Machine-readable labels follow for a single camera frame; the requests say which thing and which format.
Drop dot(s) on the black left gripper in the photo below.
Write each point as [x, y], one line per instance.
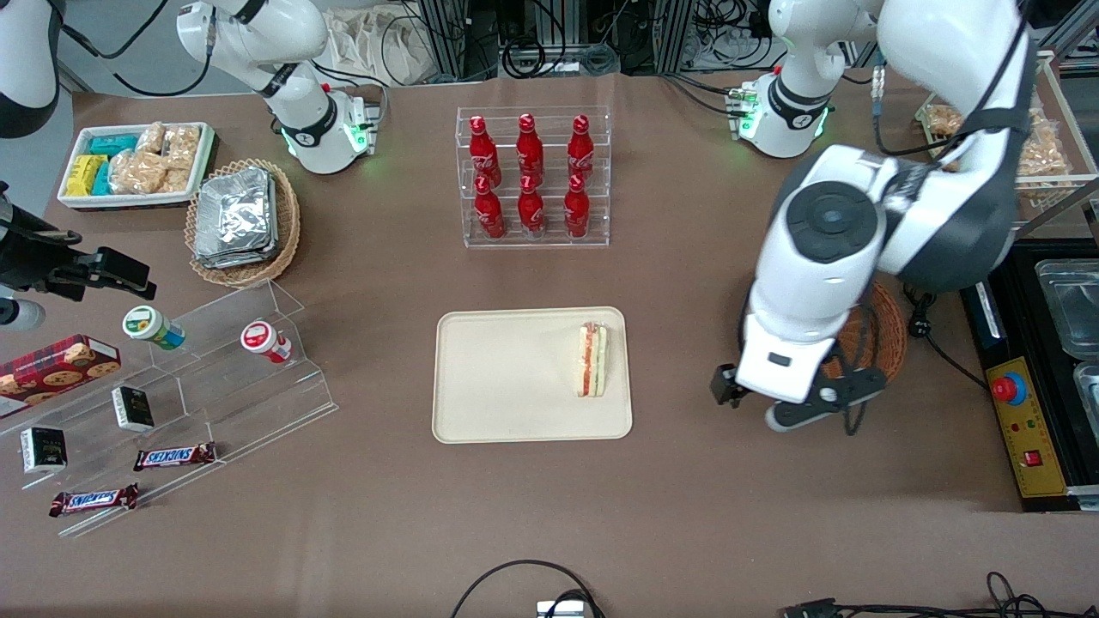
[725, 385]

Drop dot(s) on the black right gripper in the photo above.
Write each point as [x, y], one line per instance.
[34, 257]

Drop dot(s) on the triangular sandwich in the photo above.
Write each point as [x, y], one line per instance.
[591, 360]

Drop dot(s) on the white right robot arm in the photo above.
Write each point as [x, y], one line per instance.
[296, 112]

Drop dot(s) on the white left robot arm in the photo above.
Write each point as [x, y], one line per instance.
[807, 283]

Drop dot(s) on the round brown wicker basket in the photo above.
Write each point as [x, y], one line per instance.
[889, 335]

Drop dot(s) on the oval light wicker basket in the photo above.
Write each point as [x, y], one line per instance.
[288, 223]

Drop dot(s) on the cream plastic serving tray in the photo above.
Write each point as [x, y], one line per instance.
[506, 375]

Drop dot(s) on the green lid yogurt cup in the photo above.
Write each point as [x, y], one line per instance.
[150, 326]

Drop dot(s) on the white rectangular snack bin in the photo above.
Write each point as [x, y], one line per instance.
[129, 202]

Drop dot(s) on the teal snack pack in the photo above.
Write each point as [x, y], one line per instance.
[102, 178]
[112, 144]

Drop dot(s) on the red cookie box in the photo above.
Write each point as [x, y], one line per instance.
[60, 369]

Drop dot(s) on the yellow snack pack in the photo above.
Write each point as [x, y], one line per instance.
[83, 174]

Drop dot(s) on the bagged rice cracker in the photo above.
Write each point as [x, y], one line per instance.
[137, 173]
[183, 146]
[177, 180]
[151, 137]

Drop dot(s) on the brown table cover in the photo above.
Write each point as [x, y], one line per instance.
[730, 498]

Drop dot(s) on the small black box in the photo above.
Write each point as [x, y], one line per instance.
[133, 408]
[43, 450]

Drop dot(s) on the stack of foil containers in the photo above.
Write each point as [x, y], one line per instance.
[236, 219]

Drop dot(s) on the red lid yogurt cup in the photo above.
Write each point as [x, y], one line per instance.
[262, 339]

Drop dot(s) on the clear acrylic step shelf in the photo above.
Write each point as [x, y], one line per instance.
[240, 403]

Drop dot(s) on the snickers chocolate bar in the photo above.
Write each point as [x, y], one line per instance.
[174, 457]
[94, 499]

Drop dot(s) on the red cola bottle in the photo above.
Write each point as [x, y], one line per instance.
[483, 153]
[489, 215]
[576, 213]
[531, 213]
[530, 150]
[581, 150]

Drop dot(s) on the clear acrylic bottle rack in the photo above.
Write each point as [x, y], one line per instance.
[532, 243]

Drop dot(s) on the black machine with yellow panel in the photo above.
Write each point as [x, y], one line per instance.
[1004, 360]

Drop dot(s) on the small grey device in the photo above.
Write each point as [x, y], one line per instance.
[560, 610]

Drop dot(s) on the red emergency stop button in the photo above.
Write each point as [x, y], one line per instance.
[1009, 389]

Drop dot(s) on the bagged brown snack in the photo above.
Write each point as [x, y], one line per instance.
[1047, 154]
[940, 120]

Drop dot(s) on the large steel pan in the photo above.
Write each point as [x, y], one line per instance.
[1073, 309]

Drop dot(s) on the small steel pan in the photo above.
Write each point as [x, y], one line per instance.
[1089, 403]

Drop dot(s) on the white plastic bag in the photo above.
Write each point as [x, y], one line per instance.
[378, 47]

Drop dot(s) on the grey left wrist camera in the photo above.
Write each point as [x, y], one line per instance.
[798, 416]

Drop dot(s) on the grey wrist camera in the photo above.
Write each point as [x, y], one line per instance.
[798, 416]
[19, 315]

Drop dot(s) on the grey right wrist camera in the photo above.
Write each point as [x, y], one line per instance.
[19, 315]

